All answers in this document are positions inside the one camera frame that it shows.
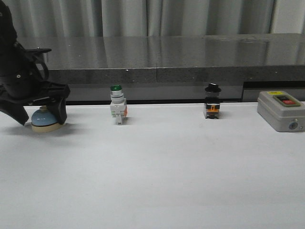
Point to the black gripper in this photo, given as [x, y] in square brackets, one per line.
[24, 79]

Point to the blue desk bell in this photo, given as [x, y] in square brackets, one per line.
[43, 121]

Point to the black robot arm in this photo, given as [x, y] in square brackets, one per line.
[8, 36]

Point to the grey curtain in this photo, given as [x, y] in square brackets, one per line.
[89, 18]

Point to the grey stone counter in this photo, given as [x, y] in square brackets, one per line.
[175, 68]

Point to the green pushbutton switch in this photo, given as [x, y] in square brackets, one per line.
[118, 105]

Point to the black selector knob switch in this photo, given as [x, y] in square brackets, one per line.
[212, 102]

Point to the grey on-off switch box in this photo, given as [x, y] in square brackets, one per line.
[281, 111]

